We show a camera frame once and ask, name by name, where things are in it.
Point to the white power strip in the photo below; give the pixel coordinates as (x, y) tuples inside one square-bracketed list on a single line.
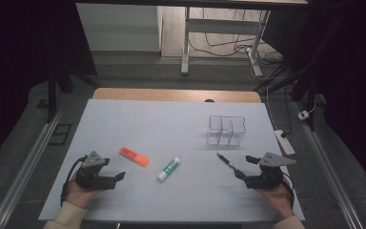
[(286, 144)]

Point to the wooden table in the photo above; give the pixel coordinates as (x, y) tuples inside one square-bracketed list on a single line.
[(171, 94)]

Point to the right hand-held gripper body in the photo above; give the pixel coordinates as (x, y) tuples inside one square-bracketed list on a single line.
[(267, 178)]

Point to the person's left hand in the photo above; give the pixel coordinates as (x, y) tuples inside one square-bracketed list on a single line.
[(81, 195)]

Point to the person's right hand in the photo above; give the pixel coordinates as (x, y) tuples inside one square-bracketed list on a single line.
[(278, 198)]

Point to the black floor plate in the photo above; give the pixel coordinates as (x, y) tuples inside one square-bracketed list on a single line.
[(60, 135)]

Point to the blue pen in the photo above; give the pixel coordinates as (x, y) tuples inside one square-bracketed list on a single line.
[(227, 162)]

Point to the clear plastic pen holder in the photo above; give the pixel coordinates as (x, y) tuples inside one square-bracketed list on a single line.
[(225, 133)]

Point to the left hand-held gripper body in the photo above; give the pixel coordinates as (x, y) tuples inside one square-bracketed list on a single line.
[(92, 178)]

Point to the orange highlighter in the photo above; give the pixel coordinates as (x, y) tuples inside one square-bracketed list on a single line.
[(134, 156)]

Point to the white cabinet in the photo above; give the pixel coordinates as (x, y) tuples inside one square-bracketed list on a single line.
[(120, 28)]

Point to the black curtain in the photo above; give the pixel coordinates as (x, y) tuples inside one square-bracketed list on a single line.
[(355, 79), (19, 63)]

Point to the green and white glue stick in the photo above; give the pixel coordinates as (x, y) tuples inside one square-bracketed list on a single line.
[(169, 169)]

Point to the white desk frame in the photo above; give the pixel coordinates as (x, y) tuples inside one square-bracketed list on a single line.
[(222, 26)]

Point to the black metal stand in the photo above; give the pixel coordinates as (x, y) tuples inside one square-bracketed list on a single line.
[(51, 95), (311, 95)]

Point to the aluminium rail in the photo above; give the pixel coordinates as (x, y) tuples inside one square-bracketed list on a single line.
[(22, 171), (330, 171)]

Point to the small white adapter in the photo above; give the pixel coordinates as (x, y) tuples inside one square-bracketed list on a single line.
[(303, 115)]

